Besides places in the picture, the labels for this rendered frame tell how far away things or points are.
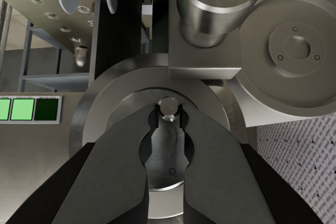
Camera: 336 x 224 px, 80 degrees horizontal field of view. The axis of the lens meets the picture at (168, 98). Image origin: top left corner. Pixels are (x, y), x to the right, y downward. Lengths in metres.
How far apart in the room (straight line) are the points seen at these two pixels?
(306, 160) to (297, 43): 0.15
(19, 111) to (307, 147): 0.59
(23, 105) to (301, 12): 0.58
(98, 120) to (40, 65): 3.24
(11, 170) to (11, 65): 3.17
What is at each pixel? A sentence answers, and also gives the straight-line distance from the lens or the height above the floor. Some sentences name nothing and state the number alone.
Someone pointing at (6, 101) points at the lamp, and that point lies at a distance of 0.65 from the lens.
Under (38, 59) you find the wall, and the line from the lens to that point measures 3.46.
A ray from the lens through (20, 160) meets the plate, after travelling 0.62.
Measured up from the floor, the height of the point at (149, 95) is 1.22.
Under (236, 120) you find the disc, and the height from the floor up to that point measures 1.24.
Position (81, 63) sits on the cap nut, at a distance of 0.56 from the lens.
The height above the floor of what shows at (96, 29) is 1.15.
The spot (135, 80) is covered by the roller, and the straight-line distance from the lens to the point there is 0.17.
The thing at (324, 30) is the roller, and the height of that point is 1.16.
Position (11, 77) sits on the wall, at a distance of 3.67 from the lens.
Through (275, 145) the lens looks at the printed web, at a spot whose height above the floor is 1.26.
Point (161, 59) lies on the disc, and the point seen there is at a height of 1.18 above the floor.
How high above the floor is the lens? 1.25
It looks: 11 degrees down
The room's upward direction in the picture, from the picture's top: 180 degrees counter-clockwise
